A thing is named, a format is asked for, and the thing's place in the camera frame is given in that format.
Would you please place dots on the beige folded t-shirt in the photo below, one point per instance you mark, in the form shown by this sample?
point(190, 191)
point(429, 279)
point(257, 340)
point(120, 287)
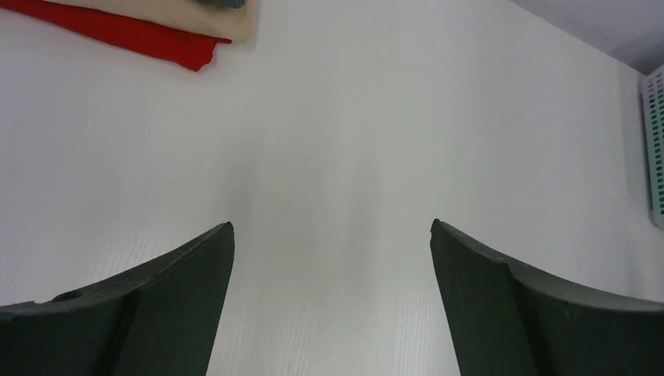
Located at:
point(192, 16)

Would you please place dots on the red folded t-shirt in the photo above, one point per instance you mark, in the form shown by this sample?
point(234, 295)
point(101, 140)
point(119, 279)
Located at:
point(189, 50)

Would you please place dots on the white plastic basket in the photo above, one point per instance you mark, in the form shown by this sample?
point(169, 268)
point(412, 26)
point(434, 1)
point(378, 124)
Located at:
point(652, 99)

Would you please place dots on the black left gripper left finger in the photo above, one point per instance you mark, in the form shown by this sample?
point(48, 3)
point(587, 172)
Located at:
point(158, 318)

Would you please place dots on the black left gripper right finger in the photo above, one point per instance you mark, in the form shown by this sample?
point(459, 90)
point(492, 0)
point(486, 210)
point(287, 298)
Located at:
point(507, 317)

